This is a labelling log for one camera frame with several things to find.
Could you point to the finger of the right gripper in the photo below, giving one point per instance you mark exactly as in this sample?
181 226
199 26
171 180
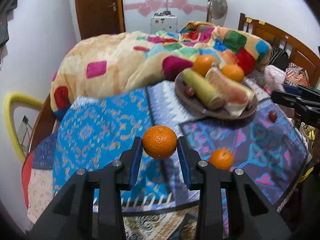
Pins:
297 88
287 98

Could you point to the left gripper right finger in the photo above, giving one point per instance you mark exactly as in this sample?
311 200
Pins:
199 175

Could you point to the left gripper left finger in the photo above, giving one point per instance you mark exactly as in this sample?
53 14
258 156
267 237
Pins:
119 175

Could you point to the dark red grape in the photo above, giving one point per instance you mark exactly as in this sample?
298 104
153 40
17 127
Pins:
272 116
189 91

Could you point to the small tangerine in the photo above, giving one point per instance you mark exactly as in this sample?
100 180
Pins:
159 142
222 159

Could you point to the peeled pomelo segment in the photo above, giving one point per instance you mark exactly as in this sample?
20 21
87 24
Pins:
219 81

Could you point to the large orange with sticker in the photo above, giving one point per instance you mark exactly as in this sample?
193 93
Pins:
203 64

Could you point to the wooden bed headboard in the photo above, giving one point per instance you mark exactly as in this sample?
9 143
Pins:
298 52

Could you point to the blue patterned patchwork quilt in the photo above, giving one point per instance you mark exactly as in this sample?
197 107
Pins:
89 205

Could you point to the dark brown round plate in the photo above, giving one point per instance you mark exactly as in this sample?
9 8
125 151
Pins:
197 105

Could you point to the left yellow corn cob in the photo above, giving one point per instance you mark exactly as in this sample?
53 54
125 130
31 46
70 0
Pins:
205 92

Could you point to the colourful patchwork fleece blanket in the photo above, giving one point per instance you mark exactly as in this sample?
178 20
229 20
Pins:
107 65

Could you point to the white standing fan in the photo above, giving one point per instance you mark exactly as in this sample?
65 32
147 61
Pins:
217 9

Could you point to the white metal case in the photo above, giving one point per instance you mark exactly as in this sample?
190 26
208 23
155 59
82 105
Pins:
164 21

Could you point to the brown wooden door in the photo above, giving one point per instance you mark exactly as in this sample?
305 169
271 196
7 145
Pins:
97 17

